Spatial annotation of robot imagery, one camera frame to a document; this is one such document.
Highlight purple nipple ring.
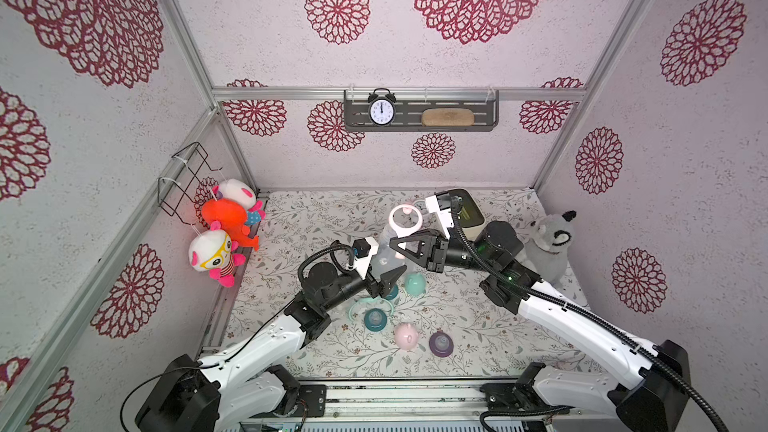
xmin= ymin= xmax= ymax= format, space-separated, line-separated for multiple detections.
xmin=428 ymin=330 xmax=455 ymax=358

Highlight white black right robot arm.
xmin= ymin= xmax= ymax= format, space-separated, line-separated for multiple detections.
xmin=389 ymin=221 xmax=690 ymax=431

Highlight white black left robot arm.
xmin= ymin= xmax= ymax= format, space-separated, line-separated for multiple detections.
xmin=134 ymin=262 xmax=406 ymax=431

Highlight mint bear cap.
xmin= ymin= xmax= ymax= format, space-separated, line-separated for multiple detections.
xmin=404 ymin=272 xmax=427 ymax=297

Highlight cream box green lid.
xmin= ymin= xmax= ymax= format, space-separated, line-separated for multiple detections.
xmin=448 ymin=189 xmax=486 ymax=240

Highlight grey raccoon plush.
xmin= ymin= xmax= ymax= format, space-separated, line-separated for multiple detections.
xmin=515 ymin=210 xmax=577 ymax=285

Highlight floral table mat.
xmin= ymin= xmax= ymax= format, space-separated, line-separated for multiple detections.
xmin=215 ymin=190 xmax=597 ymax=378

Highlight pink bear cap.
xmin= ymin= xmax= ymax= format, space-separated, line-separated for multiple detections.
xmin=394 ymin=322 xmax=420 ymax=350

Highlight white plush yellow glasses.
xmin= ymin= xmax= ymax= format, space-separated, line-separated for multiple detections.
xmin=188 ymin=221 xmax=246 ymax=288

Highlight orange red plush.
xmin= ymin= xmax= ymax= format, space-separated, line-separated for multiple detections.
xmin=201 ymin=198 xmax=259 ymax=251

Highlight black alarm clock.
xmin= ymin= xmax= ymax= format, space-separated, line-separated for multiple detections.
xmin=367 ymin=87 xmax=397 ymax=126

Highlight white pink plush top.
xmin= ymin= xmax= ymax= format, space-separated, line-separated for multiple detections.
xmin=212 ymin=179 xmax=263 ymax=212

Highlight black right corrugated cable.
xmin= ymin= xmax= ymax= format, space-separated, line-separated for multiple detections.
xmin=446 ymin=191 xmax=730 ymax=432

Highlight black corrugated cable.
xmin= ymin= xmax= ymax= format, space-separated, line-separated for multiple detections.
xmin=446 ymin=191 xmax=730 ymax=432
xmin=296 ymin=241 xmax=359 ymax=289

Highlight mint handle ring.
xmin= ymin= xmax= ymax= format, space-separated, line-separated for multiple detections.
xmin=347 ymin=296 xmax=395 ymax=323

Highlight teal nipple ring lower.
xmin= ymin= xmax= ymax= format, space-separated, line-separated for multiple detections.
xmin=363 ymin=307 xmax=389 ymax=333

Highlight black left corrugated cable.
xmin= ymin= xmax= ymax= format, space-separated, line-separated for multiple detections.
xmin=296 ymin=241 xmax=359 ymax=289

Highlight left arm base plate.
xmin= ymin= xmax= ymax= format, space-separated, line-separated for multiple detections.
xmin=280 ymin=384 xmax=328 ymax=418

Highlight grey wall shelf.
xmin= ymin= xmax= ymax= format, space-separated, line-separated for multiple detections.
xmin=342 ymin=89 xmax=499 ymax=133

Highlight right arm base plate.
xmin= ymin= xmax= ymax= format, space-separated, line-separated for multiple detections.
xmin=480 ymin=382 xmax=571 ymax=417

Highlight black wire basket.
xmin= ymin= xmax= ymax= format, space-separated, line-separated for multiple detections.
xmin=156 ymin=141 xmax=222 ymax=226

